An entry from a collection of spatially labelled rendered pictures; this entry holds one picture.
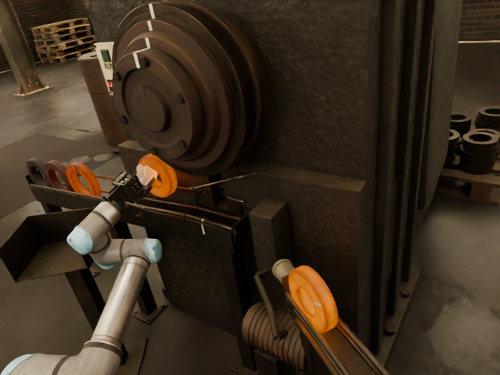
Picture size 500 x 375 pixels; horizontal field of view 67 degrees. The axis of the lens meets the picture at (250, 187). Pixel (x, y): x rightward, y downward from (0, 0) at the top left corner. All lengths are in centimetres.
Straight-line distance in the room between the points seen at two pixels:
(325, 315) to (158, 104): 62
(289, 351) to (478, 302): 111
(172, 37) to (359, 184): 59
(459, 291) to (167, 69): 161
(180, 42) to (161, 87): 11
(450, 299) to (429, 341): 26
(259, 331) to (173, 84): 70
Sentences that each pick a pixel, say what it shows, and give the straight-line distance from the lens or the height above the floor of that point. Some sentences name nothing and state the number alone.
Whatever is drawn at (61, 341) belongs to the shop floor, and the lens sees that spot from 213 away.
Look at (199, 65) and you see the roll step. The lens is 93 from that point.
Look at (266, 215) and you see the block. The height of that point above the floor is 80.
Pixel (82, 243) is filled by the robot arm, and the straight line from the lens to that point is 118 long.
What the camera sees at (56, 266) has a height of 60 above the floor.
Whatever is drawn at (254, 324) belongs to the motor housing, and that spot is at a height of 52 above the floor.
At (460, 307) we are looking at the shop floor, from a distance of 196.
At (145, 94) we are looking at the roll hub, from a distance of 100.
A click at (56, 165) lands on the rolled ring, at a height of 76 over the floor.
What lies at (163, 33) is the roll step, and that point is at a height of 128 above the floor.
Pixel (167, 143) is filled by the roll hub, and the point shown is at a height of 102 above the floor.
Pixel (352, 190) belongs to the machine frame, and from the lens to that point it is 100.
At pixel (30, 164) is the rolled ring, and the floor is 73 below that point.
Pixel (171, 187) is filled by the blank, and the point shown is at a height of 80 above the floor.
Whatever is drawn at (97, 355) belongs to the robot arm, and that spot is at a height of 67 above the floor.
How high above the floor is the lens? 139
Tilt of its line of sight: 30 degrees down
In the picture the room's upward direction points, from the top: 9 degrees counter-clockwise
